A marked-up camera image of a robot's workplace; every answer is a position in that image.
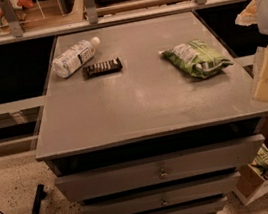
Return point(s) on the green jalapeno chip bag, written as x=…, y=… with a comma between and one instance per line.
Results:
x=196, y=58

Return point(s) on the green chip bag in box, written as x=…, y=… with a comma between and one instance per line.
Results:
x=260, y=162

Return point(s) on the dark chocolate rxbar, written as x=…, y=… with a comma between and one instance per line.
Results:
x=102, y=68

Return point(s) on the top grey drawer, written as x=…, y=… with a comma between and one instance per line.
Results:
x=158, y=169

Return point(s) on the middle grey drawer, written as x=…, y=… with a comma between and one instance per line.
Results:
x=166, y=196

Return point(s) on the grey drawer cabinet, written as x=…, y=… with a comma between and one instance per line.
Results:
x=148, y=109

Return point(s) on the clear plastic water bottle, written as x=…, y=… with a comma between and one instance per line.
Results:
x=75, y=57

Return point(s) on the metal shelf rail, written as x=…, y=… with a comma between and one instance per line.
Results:
x=93, y=21

